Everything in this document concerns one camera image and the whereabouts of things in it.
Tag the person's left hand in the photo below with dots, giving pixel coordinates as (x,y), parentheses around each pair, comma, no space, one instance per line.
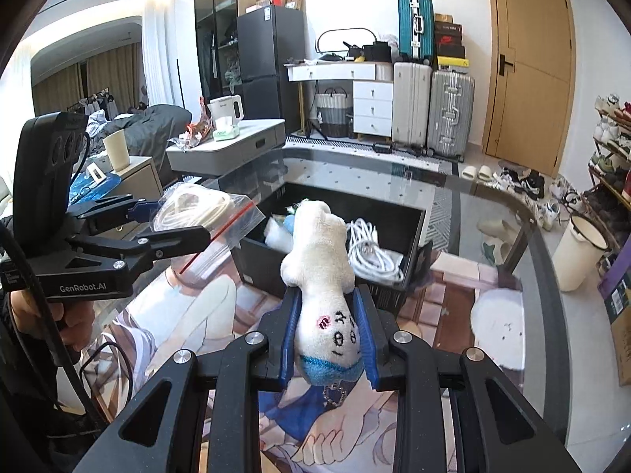
(74,325)

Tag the white plush toy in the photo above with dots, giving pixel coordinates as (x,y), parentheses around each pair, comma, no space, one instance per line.
(320,305)

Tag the clothes rack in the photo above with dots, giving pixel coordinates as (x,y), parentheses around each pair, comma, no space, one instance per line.
(93,103)

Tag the white suitcase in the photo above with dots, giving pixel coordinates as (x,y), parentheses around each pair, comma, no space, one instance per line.
(411,103)

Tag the dark duvet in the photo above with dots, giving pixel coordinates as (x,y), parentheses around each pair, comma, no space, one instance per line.
(153,128)

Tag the white packet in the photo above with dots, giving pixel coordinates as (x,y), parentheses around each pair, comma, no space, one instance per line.
(276,239)

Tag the white sheer curtain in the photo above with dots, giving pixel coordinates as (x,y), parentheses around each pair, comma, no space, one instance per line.
(157,54)

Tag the plain black shoe box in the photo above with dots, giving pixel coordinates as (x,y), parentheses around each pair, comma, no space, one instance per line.
(450,51)

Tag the woven basket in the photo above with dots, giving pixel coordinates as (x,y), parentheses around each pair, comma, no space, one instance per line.
(334,113)

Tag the green tissue box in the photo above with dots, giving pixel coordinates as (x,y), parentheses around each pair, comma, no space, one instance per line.
(226,130)

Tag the black shoe box red logo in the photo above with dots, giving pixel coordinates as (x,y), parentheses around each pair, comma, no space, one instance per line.
(448,34)

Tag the beige paper cup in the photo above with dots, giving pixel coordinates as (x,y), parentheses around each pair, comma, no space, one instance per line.
(117,150)

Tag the white electric kettle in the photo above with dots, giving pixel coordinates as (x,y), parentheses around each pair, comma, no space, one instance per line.
(224,108)

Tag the black storage box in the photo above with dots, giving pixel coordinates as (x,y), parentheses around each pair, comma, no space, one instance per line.
(256,266)

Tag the white trash bin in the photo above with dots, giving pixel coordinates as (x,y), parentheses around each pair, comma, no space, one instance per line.
(577,256)

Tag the white vanity desk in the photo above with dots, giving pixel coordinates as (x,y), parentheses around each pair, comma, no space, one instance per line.
(372,103)

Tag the teal suitcase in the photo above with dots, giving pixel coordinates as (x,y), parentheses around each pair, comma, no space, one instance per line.
(414,24)

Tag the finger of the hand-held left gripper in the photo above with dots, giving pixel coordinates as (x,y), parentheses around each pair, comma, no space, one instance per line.
(140,209)
(167,244)

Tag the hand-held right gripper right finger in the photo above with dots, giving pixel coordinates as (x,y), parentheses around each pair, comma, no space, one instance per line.
(366,335)

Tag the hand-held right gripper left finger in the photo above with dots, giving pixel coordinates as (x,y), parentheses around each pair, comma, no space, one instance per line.
(291,335)

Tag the oval mirror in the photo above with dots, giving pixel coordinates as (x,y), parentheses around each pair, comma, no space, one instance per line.
(345,39)

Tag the shoe rack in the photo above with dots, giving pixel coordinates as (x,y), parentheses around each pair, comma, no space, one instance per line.
(611,167)

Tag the silver suitcase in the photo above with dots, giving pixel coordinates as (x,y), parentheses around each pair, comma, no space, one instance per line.
(451,108)

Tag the small brown cardboard box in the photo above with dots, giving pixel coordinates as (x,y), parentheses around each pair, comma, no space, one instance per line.
(443,18)

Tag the red snack bag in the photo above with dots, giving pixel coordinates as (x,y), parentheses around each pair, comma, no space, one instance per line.
(197,130)

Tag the wooden door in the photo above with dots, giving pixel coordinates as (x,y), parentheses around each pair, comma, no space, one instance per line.
(532,69)

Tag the grey side cabinet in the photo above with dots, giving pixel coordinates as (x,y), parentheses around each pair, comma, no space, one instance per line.
(231,150)

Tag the white slipper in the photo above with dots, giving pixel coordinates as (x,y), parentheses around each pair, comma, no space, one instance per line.
(469,173)
(485,174)

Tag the beige slipper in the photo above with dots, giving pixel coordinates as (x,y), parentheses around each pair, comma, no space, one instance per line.
(498,251)
(498,229)

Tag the purple box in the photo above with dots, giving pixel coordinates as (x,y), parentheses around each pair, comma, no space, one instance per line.
(616,286)

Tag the yellow and black shoe box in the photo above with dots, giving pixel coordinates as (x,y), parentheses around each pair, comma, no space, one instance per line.
(452,63)

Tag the beige curtains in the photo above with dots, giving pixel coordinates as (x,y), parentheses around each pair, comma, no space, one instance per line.
(98,74)

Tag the printed table mat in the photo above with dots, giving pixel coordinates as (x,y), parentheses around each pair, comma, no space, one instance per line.
(443,315)

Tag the black fridge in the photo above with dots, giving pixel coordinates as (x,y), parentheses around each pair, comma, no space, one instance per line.
(268,54)

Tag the dark glass cabinet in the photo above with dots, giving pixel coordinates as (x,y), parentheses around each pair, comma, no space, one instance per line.
(214,24)

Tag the pile of shoes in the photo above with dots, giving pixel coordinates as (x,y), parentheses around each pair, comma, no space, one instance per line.
(532,187)

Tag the black pot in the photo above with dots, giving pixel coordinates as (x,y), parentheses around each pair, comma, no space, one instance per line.
(377,51)

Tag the wooden bedside table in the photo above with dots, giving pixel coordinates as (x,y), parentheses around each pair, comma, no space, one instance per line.
(143,177)

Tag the clear zip bag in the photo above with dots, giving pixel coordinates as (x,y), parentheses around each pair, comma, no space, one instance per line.
(197,207)

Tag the blue plastic bag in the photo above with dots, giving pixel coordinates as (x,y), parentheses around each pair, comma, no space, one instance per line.
(91,189)

